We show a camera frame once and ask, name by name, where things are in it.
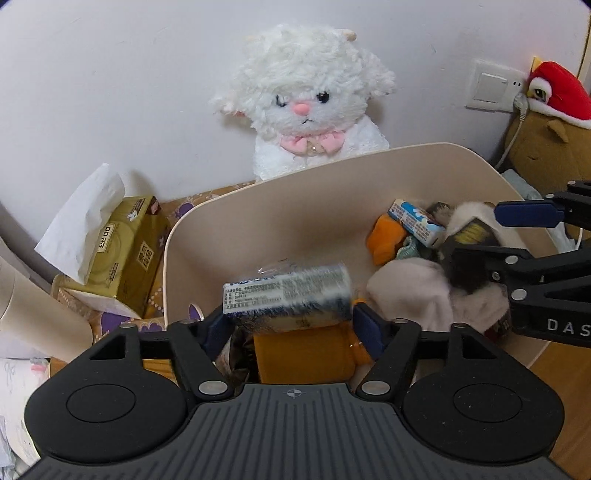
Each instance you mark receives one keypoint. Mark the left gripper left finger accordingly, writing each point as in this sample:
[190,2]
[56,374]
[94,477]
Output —
[195,346]

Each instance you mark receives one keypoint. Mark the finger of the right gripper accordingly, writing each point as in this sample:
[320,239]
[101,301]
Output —
[570,207]
[471,266]

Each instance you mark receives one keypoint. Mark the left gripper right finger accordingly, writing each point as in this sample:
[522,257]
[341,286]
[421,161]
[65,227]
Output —
[393,346]

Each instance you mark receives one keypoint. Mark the blue colourful small carton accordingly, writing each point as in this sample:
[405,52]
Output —
[417,222]

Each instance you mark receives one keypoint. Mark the orange plastic bottle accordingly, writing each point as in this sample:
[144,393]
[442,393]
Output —
[312,348]

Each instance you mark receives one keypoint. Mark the silver snack packet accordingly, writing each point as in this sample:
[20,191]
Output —
[300,300]

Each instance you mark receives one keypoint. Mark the orange knitted item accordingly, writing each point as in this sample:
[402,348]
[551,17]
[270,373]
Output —
[385,239]

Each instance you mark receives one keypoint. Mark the white fluffy plush item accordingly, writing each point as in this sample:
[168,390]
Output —
[472,223]

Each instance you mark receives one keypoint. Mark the brown capybara plush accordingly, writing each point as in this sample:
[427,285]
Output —
[548,152]

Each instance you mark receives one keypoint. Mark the pink beige cloth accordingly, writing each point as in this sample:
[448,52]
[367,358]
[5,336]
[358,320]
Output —
[418,290]

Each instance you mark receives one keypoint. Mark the red plush hat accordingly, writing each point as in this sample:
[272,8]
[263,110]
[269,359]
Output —
[555,92]

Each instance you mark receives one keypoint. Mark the gold tissue box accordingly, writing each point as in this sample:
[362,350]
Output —
[106,245]

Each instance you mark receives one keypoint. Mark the beige plastic storage bin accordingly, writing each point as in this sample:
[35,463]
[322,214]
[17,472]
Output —
[318,216]

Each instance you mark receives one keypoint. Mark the white lamb plush toy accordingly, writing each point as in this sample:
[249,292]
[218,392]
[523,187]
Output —
[305,91]

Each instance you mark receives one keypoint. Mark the white wall switch socket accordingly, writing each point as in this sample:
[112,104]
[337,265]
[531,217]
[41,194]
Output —
[493,87]

